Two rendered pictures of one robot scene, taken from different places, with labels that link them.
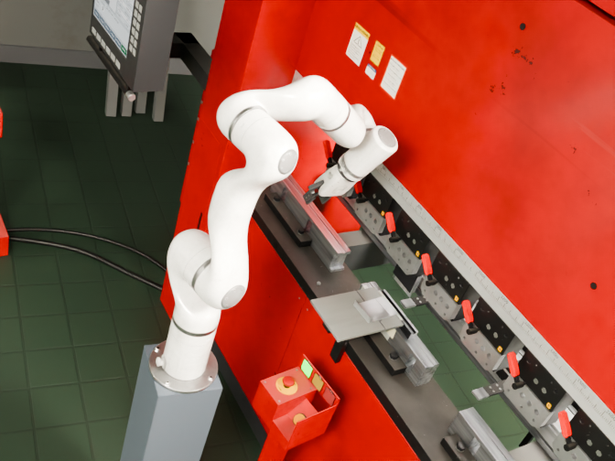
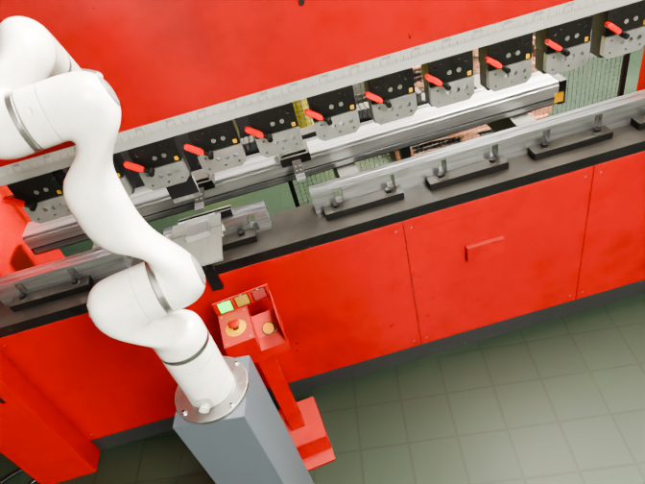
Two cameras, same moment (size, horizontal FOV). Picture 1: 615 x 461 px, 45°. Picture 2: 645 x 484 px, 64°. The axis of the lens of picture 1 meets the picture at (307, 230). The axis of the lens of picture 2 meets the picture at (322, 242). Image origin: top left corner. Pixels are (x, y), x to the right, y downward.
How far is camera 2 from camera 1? 96 cm
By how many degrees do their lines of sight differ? 38
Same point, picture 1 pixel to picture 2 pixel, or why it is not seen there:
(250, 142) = (61, 110)
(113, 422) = not seen: outside the picture
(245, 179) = (101, 150)
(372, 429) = (290, 278)
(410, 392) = (276, 231)
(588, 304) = (310, 17)
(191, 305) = (177, 331)
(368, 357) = (233, 254)
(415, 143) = not seen: hidden behind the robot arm
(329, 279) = not seen: hidden behind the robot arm
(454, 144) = (107, 52)
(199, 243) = (119, 282)
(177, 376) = (226, 393)
